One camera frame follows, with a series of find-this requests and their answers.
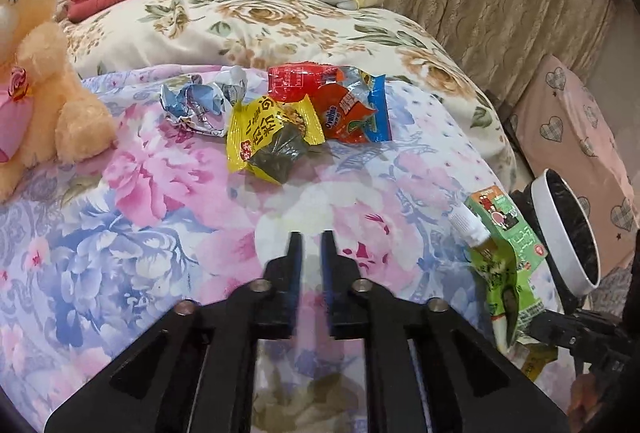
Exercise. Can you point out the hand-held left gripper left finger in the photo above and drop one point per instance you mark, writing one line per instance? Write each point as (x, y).
(295, 263)

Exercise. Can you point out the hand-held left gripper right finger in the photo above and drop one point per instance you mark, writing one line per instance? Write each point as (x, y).
(329, 263)

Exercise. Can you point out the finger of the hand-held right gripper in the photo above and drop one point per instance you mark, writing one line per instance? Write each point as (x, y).
(557, 330)

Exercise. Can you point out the small yellow wrapper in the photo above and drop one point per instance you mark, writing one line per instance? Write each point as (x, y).
(537, 360)

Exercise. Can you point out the lime green snack packet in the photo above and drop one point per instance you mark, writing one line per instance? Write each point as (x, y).
(500, 293)

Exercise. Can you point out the white trash bin black liner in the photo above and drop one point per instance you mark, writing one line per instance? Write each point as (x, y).
(550, 238)

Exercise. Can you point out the small white bottle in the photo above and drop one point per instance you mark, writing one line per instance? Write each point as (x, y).
(467, 228)

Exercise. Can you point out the yellow snack packet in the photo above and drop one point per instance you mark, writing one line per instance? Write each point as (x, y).
(260, 128)

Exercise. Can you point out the orange and blue snack packet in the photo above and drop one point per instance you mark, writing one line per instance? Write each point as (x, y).
(340, 118)

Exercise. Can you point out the red snack packet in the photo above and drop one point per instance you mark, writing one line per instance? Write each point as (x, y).
(295, 83)

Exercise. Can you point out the silver blue wrapper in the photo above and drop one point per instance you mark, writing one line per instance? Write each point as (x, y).
(195, 103)

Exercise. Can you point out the person's right hand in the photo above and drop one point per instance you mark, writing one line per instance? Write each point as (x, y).
(592, 400)

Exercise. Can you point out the pastel floral blanket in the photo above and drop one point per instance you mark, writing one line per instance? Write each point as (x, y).
(150, 213)

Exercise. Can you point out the pink heart cloth covered furniture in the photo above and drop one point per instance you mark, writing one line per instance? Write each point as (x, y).
(575, 123)

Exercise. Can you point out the cream floral blanket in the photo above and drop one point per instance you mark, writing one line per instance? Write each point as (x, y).
(300, 28)

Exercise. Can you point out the cream teddy bear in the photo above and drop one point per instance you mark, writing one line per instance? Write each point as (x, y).
(50, 63)

